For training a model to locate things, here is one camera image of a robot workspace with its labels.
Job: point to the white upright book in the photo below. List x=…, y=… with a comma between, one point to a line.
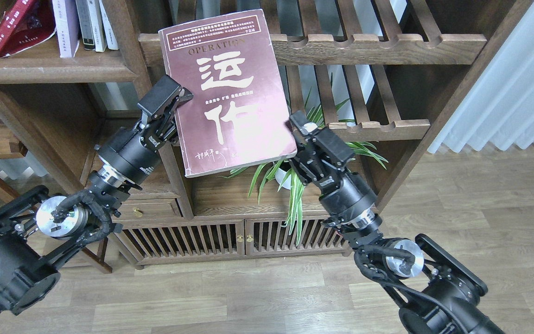
x=108, y=30
x=95, y=17

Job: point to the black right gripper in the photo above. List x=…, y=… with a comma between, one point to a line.
x=322, y=159

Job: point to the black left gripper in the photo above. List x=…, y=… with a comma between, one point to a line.
x=131, y=155

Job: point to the white lavender paperback book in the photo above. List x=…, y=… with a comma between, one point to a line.
x=68, y=27

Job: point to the white pleated curtain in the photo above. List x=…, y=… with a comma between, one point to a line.
x=499, y=109

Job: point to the green spider plant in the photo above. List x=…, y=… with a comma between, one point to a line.
x=295, y=213

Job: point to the dark wooden bookshelf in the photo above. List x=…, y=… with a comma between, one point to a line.
x=397, y=88

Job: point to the dark red Chinese book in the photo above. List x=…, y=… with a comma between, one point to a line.
x=238, y=115

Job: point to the white upright book right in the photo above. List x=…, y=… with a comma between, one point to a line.
x=108, y=30

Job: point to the red textbook with photos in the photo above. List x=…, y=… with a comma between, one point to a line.
x=26, y=24

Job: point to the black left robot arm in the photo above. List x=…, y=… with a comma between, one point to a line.
x=40, y=233

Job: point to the brass drawer knob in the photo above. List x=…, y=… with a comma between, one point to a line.
x=137, y=213

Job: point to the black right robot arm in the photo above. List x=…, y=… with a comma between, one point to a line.
x=435, y=293

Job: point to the grey upright book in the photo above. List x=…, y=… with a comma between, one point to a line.
x=85, y=25

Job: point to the white plant pot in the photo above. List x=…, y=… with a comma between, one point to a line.
x=280, y=175

